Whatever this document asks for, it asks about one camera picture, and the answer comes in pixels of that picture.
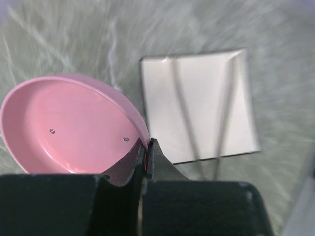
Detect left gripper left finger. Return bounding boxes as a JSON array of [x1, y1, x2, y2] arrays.
[[0, 140, 145, 236]]

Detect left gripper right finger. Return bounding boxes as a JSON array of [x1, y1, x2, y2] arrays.
[[141, 139, 273, 236]]

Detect pink lid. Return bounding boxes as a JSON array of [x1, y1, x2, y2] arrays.
[[0, 74, 150, 174]]

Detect metal tongs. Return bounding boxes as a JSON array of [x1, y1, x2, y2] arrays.
[[172, 57, 237, 180]]

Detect white square plate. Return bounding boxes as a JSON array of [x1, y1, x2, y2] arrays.
[[140, 49, 261, 164]]

